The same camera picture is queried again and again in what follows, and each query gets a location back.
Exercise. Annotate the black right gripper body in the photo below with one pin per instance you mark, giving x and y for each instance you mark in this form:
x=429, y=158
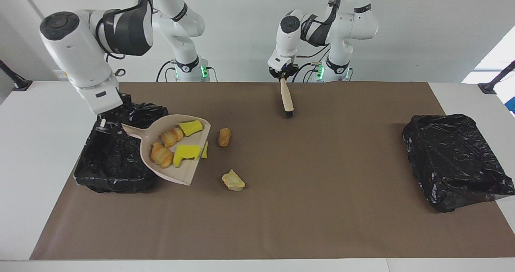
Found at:
x=112, y=116

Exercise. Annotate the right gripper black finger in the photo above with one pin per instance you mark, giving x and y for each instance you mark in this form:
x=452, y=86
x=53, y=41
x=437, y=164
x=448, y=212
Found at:
x=108, y=128

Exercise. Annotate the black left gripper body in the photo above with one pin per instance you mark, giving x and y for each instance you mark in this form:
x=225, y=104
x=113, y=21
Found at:
x=286, y=70

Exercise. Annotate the beige hand brush black bristles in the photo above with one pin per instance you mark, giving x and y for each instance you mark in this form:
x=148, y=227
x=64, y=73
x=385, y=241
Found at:
x=287, y=99

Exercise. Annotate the orange striped croissant toy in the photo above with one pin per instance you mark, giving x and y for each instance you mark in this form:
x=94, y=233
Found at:
x=161, y=154
x=172, y=136

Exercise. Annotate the curled yellow sponge piece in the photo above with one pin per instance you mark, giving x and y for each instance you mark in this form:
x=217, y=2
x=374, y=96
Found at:
x=186, y=153

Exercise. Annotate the brown peanut shaped toy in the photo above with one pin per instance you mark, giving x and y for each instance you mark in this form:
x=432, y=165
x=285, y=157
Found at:
x=224, y=137

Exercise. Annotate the beige plastic dustpan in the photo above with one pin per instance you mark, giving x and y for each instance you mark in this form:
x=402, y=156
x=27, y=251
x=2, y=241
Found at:
x=183, y=175

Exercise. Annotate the pale beige sponge chunk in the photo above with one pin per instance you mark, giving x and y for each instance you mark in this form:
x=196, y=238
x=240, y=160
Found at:
x=233, y=180

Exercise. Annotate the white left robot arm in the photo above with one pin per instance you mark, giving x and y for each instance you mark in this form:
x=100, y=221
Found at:
x=354, y=22

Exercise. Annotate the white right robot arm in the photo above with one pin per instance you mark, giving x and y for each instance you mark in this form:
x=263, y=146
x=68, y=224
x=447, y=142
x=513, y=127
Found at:
x=80, y=58

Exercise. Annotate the bin lined with black bag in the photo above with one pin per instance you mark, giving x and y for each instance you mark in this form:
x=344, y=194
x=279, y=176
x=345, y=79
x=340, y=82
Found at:
x=454, y=163
x=112, y=171

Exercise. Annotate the brown table mat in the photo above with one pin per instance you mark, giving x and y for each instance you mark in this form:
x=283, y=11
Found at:
x=297, y=223

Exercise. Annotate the blue white box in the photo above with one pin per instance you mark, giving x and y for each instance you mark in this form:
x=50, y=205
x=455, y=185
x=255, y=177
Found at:
x=511, y=105

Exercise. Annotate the white wall socket box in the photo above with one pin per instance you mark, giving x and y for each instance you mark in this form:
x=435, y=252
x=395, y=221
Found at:
x=60, y=74

